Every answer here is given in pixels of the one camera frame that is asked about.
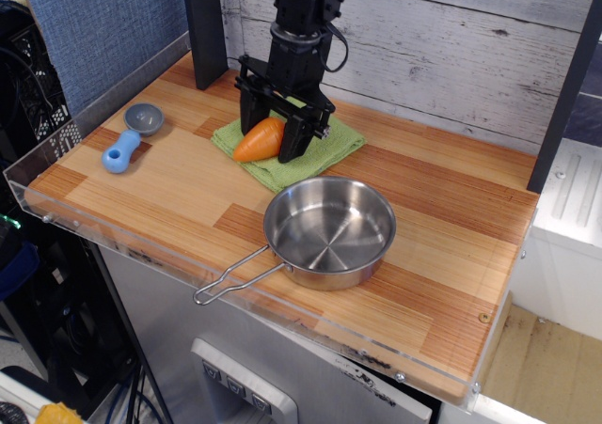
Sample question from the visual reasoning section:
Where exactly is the white metal side unit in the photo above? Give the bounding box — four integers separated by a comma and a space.
509, 139, 601, 339

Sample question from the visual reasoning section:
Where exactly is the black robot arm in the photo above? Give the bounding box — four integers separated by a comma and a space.
236, 0, 348, 164

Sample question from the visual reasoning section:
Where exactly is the black right vertical post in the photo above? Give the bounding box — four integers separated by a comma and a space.
527, 0, 601, 194

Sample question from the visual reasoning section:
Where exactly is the black braided cable sleeve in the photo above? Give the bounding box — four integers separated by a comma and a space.
0, 398, 43, 424

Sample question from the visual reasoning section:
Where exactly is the black plastic crate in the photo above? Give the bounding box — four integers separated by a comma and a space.
1, 0, 70, 141

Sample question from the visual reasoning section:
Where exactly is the black left vertical post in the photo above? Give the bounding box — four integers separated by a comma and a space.
184, 0, 229, 90

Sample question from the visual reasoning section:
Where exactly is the stainless steel pan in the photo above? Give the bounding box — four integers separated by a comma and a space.
193, 176, 397, 306

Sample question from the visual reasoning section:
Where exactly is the blue grey ice cream scoop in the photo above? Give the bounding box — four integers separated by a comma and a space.
102, 102, 165, 174

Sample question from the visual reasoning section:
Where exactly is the green folded cloth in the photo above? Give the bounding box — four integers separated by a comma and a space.
241, 116, 366, 193

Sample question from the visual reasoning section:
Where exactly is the stainless steel cabinet with dispenser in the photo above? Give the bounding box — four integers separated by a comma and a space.
95, 247, 441, 423

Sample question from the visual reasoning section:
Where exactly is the orange plastic toy carrot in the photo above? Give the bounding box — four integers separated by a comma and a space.
232, 117, 285, 163

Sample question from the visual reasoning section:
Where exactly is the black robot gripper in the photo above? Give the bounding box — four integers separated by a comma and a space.
236, 26, 335, 164

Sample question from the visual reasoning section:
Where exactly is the clear acrylic table guard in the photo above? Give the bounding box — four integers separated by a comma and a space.
7, 55, 538, 406

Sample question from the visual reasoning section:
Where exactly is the black vertical post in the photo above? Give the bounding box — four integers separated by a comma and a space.
527, 0, 601, 194
184, 0, 229, 90

